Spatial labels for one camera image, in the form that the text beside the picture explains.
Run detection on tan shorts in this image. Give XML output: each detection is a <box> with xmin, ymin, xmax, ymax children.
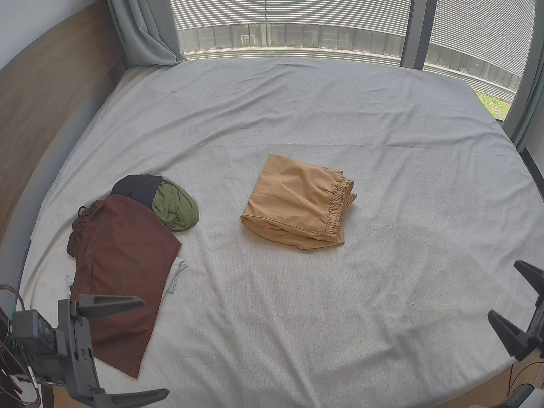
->
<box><xmin>240</xmin><ymin>154</ymin><xmax>357</xmax><ymax>250</ymax></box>

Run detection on blue-green curtain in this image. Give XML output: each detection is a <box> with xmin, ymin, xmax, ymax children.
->
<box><xmin>102</xmin><ymin>0</ymin><xmax>188</xmax><ymax>68</ymax></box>
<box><xmin>503</xmin><ymin>0</ymin><xmax>544</xmax><ymax>154</ymax></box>

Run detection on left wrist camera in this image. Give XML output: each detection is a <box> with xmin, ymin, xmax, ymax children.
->
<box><xmin>10</xmin><ymin>310</ymin><xmax>58</xmax><ymax>356</ymax></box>

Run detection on brown shorts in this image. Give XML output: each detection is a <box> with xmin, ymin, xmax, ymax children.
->
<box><xmin>67</xmin><ymin>196</ymin><xmax>182</xmax><ymax>379</ymax></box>

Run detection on white garment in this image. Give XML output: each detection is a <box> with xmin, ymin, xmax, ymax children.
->
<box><xmin>64</xmin><ymin>255</ymin><xmax>188</xmax><ymax>301</ymax></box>

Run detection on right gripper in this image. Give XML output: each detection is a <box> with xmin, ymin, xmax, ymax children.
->
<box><xmin>488</xmin><ymin>260</ymin><xmax>544</xmax><ymax>361</ymax></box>

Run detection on green garment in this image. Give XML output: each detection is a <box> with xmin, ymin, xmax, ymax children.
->
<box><xmin>152</xmin><ymin>179</ymin><xmax>199</xmax><ymax>233</ymax></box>

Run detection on window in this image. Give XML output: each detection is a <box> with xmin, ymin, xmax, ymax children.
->
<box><xmin>163</xmin><ymin>0</ymin><xmax>538</xmax><ymax>122</ymax></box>

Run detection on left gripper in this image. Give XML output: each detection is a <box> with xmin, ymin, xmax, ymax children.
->
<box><xmin>25</xmin><ymin>295</ymin><xmax>171</xmax><ymax>408</ymax></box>

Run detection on black garment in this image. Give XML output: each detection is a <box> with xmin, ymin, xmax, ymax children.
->
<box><xmin>110</xmin><ymin>174</ymin><xmax>164</xmax><ymax>209</ymax></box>

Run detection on bed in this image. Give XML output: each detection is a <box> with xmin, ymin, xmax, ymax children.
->
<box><xmin>0</xmin><ymin>0</ymin><xmax>544</xmax><ymax>408</ymax></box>

